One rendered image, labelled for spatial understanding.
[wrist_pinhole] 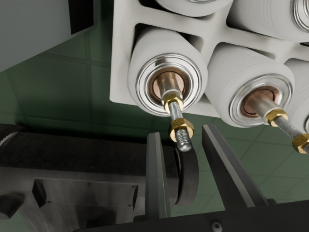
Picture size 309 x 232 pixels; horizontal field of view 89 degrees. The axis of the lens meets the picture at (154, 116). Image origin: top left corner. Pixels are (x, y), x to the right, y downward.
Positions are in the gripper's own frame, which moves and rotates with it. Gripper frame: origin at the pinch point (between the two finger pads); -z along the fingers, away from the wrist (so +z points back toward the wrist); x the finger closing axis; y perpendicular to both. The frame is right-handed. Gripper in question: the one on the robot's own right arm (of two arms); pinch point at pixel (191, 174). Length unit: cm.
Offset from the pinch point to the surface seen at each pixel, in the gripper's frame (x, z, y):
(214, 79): -6.9, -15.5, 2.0
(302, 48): -20.8, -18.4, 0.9
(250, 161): -32, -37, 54
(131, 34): 3.5, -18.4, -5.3
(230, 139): -22, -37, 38
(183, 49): -2.1, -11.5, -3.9
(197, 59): -3.4, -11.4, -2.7
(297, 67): -20.8, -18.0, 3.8
